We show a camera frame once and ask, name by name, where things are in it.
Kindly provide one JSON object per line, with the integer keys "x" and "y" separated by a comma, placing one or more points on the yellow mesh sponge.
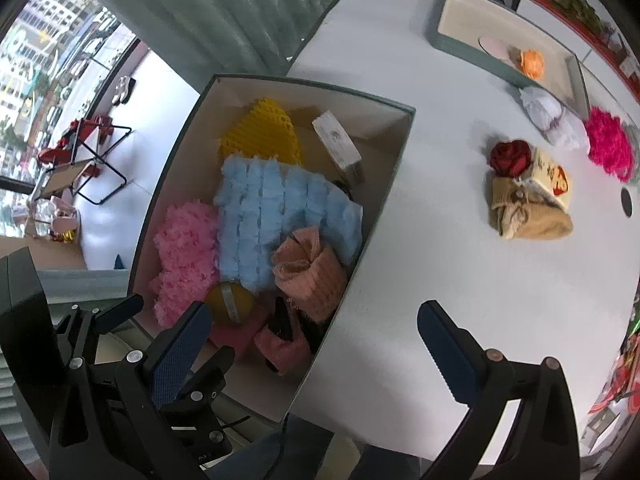
{"x": 260, "y": 132}

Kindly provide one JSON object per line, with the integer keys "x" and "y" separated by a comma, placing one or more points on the pink towel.
{"x": 312, "y": 270}

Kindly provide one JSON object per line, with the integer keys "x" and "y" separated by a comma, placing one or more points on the blue fluffy cloth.
{"x": 280, "y": 210}

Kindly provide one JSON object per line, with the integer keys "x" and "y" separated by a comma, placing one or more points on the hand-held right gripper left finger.
{"x": 180, "y": 350}

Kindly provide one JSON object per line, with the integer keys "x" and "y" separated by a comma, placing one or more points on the pile of colourful snack packets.
{"x": 620, "y": 385}

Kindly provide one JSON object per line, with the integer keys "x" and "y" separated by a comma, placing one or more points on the red fabric rose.
{"x": 510, "y": 157}

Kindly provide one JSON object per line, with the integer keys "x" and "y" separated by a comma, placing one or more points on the grey cardboard box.
{"x": 260, "y": 95}

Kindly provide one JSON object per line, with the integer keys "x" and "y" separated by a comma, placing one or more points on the beige knitted sock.
{"x": 530, "y": 215}

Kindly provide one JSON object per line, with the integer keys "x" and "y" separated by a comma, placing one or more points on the shallow grey cardboard tray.
{"x": 480, "y": 15}

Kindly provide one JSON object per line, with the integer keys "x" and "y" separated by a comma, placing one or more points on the white slippers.
{"x": 124, "y": 90}

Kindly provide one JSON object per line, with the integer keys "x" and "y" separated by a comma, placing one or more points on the wall poster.
{"x": 575, "y": 0}

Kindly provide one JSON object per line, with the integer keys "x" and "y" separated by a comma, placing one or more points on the black folding chair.
{"x": 65, "y": 172}

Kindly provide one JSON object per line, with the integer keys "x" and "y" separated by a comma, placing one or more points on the pink glossy bags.
{"x": 60, "y": 220}

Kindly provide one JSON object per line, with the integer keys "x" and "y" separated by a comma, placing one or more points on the grey green curtain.
{"x": 225, "y": 10}

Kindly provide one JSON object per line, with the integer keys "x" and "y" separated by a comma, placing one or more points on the magenta fluffy cloth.
{"x": 607, "y": 142}

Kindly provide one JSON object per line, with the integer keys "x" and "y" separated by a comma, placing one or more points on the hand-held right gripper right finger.
{"x": 450, "y": 350}

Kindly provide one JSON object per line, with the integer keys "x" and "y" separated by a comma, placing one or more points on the pink fluffy cloth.
{"x": 185, "y": 255}

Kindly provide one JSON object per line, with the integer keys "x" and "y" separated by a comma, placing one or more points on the tissue pack with red print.
{"x": 552, "y": 177}

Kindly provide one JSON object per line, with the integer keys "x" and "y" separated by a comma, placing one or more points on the pink round pad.
{"x": 492, "y": 46}

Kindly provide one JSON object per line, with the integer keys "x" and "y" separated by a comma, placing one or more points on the small white carton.
{"x": 337, "y": 147}

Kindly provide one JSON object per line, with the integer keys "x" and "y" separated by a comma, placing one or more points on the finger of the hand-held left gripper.
{"x": 117, "y": 312}
{"x": 207, "y": 375}

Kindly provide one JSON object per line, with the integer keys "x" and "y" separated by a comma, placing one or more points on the red striped sock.
{"x": 285, "y": 322}

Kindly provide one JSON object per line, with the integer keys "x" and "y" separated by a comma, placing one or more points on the orange fluffy ball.
{"x": 532, "y": 62}

